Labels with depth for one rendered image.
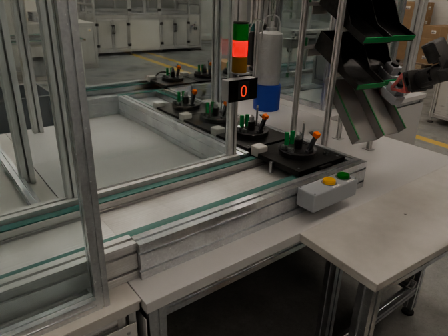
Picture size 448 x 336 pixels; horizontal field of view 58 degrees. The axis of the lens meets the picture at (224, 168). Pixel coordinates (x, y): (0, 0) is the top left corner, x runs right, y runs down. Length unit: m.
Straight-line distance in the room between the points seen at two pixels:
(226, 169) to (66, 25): 0.83
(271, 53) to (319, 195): 1.26
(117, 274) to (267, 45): 1.65
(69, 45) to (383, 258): 0.91
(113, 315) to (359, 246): 0.68
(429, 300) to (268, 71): 1.52
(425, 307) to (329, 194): 1.34
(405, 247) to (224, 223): 0.51
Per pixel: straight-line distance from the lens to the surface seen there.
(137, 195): 1.25
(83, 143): 0.79
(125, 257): 1.00
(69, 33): 0.75
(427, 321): 2.42
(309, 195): 1.24
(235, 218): 1.13
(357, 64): 1.72
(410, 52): 3.08
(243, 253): 1.11
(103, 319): 0.97
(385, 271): 1.15
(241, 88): 1.35
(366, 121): 1.69
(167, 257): 1.04
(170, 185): 1.29
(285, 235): 1.21
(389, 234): 1.31
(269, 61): 2.35
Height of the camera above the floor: 1.51
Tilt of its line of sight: 24 degrees down
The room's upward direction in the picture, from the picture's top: 1 degrees clockwise
